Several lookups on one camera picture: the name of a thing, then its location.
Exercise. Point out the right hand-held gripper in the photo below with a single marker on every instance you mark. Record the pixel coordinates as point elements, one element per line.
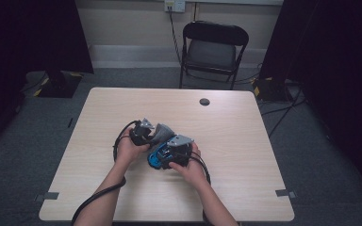
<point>180,153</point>

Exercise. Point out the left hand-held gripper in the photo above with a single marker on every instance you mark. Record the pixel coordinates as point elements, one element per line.
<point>141,135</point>

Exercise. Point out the grey cloth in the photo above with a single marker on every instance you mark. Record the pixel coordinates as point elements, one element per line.
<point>163,133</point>

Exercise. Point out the blue toy car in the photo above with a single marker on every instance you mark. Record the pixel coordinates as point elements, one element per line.
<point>157,157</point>

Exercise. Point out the person's left hand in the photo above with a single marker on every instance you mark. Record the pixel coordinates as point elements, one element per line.
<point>128,150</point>

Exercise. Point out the person's right hand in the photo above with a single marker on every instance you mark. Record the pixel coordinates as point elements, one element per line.
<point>193,172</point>

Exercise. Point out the small black floor object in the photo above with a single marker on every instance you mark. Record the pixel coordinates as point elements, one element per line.
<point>70,122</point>

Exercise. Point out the black folding chair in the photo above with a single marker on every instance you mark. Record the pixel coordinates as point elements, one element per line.
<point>212,55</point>

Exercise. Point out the black stand base yellow tape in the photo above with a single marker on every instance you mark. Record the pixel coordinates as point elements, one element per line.
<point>271,89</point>

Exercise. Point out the grey tape strip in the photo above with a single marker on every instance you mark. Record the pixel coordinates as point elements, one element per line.
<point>47,196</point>
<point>285,193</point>

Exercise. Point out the black curtain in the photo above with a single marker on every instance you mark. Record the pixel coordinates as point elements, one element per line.
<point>336,62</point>
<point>28,47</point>

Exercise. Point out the white wall socket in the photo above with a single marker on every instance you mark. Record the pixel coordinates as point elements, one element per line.
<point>175,5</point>

